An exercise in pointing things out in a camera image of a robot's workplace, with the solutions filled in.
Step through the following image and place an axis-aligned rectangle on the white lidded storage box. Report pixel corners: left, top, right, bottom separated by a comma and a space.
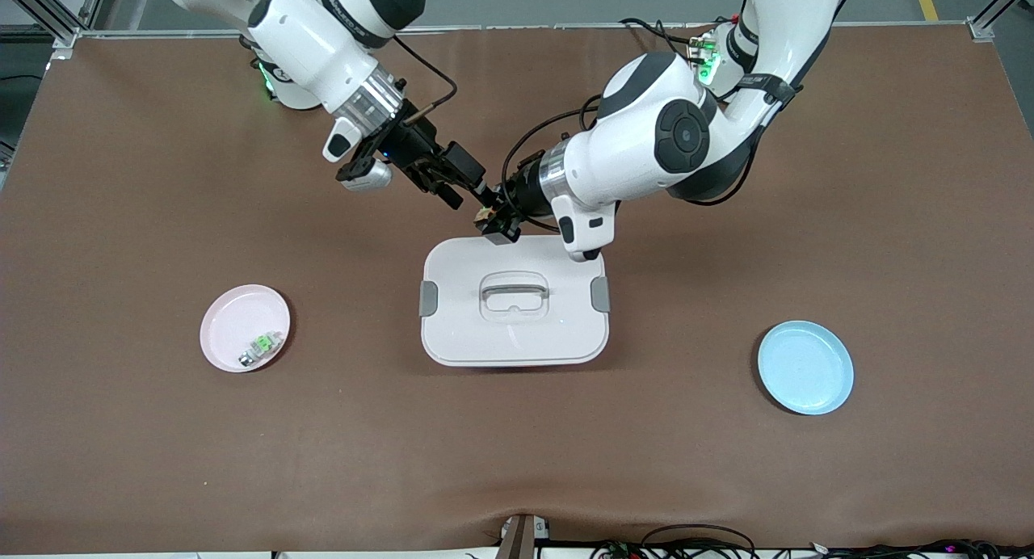
418, 234, 612, 368

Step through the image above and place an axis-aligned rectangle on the pink round plate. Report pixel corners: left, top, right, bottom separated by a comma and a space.
200, 284, 292, 373

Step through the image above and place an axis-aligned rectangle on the brown table mat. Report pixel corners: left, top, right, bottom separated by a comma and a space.
0, 26, 1034, 553

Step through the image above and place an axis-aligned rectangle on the blue round plate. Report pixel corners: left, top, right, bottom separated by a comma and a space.
757, 320, 855, 416

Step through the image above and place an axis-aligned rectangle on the grey box lid handle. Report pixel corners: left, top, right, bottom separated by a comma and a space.
480, 275, 550, 300

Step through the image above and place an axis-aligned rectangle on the black left base cable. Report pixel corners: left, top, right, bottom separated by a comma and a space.
620, 16, 712, 59

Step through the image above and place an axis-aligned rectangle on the green clear switch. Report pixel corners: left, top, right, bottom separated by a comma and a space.
238, 330, 284, 368

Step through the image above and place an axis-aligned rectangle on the brown camera mount post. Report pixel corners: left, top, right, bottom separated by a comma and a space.
497, 513, 550, 559

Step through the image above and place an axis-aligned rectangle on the aluminium frame post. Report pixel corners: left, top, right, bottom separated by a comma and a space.
969, 0, 1034, 43
0, 0, 110, 59

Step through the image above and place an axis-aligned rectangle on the looped black cable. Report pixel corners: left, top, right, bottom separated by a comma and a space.
642, 524, 757, 559

